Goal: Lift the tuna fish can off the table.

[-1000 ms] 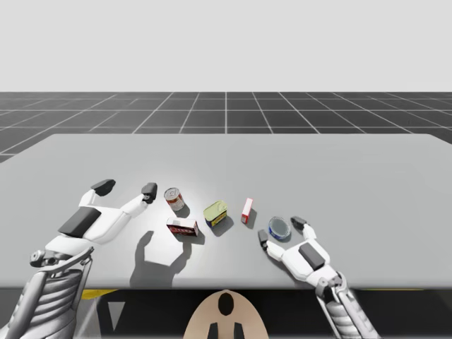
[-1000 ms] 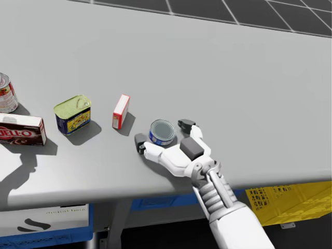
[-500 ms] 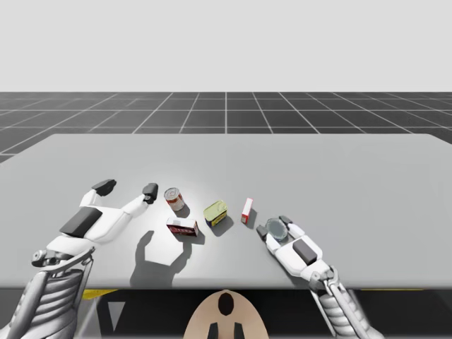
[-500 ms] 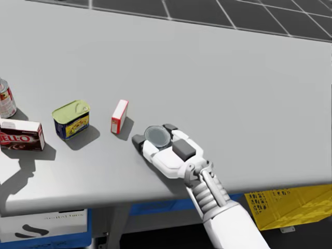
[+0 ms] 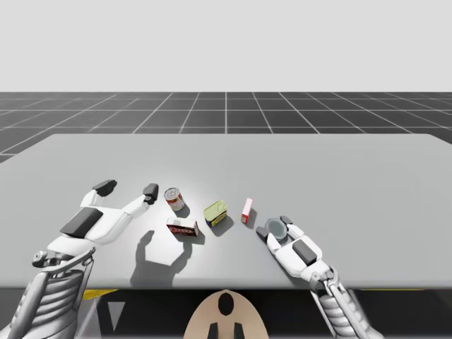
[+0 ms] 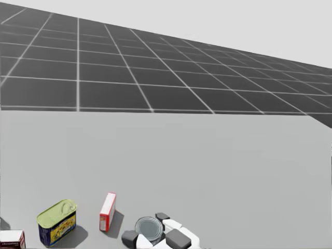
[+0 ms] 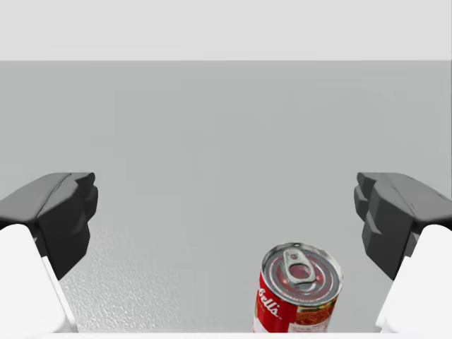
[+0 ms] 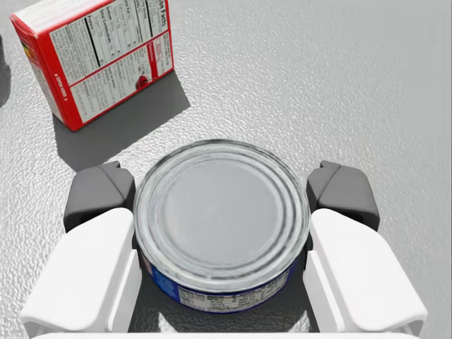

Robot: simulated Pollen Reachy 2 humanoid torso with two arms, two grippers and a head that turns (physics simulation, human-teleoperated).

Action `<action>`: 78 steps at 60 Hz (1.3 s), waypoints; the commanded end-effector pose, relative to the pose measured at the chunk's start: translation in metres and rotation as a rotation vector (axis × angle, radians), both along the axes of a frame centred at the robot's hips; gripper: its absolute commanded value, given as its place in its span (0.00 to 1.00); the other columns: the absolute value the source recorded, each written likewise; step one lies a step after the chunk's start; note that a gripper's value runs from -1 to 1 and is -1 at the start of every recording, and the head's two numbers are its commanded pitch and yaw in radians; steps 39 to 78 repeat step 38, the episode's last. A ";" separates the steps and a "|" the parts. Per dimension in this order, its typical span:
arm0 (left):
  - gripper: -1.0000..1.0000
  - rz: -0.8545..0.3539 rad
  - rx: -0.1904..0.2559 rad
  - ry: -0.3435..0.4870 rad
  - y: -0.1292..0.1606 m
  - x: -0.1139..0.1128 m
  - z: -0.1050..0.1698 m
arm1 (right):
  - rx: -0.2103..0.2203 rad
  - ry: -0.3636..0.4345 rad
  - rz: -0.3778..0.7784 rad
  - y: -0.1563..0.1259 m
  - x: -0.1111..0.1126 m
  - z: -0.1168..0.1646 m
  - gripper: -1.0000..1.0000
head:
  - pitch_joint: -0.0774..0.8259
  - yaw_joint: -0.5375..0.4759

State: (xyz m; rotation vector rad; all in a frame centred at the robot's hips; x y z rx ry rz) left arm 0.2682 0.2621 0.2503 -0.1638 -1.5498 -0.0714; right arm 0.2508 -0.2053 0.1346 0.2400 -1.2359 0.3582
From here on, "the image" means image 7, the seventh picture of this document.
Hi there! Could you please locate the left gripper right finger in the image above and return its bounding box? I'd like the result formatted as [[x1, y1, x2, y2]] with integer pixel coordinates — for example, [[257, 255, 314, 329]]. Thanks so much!
[[353, 172, 452, 333]]

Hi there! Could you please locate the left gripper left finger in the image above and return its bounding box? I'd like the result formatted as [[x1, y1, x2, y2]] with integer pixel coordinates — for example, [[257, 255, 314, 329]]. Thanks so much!
[[0, 172, 100, 334]]

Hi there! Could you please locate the red and white can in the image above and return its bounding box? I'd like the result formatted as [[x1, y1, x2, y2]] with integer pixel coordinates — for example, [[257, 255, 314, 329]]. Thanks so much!
[[251, 242, 344, 334]]

